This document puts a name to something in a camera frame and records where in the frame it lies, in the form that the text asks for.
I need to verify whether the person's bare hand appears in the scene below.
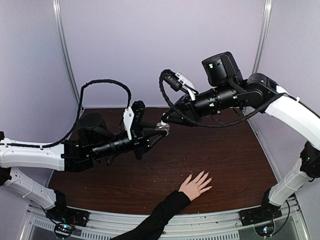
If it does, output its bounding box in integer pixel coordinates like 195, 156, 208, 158
178, 170, 212, 202

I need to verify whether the left round circuit board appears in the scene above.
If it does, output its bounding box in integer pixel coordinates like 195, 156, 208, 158
53, 223, 75, 238

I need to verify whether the aluminium frame post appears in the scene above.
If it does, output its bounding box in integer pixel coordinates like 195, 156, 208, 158
52, 0, 80, 104
240, 0, 273, 78

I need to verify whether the aluminium front rail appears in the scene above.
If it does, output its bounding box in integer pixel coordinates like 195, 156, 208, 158
20, 197, 310, 240

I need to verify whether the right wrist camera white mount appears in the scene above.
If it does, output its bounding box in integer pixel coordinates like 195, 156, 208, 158
161, 69, 199, 101

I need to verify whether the black sleeved cable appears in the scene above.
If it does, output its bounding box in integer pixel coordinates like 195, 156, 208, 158
158, 69, 288, 128
39, 79, 132, 150

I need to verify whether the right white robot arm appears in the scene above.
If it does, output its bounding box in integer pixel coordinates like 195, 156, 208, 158
159, 51, 320, 221

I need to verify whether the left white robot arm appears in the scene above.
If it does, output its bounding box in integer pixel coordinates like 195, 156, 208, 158
0, 101, 170, 222

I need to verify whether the glitter nail polish bottle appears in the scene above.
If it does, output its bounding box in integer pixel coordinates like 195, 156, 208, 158
155, 120, 170, 136

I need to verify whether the left aluminium frame post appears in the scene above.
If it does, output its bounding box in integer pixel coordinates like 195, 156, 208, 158
52, 0, 80, 104

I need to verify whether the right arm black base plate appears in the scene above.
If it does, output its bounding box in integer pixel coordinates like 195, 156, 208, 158
239, 206, 283, 226

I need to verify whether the right aluminium frame post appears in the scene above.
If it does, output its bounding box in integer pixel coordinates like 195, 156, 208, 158
240, 0, 273, 78

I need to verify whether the right black sleeved cable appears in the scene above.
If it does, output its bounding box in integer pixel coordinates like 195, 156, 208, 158
158, 69, 288, 128

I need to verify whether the round circuit board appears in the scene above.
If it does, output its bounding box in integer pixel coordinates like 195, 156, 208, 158
254, 222, 275, 238
53, 223, 75, 238

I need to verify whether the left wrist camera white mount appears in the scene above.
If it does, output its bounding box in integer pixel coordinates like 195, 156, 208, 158
122, 106, 135, 141

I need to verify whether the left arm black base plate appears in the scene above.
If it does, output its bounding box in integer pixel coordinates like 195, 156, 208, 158
46, 207, 90, 227

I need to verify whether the right round circuit board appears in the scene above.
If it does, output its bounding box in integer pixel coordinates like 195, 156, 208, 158
254, 222, 275, 238

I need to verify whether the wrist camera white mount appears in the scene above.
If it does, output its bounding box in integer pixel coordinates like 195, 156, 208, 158
122, 106, 135, 141
161, 69, 199, 101

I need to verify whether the left black sleeved cable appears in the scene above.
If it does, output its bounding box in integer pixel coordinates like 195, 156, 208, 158
39, 79, 132, 150

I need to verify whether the black sleeved forearm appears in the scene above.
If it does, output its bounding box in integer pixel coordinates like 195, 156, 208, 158
112, 190, 191, 240

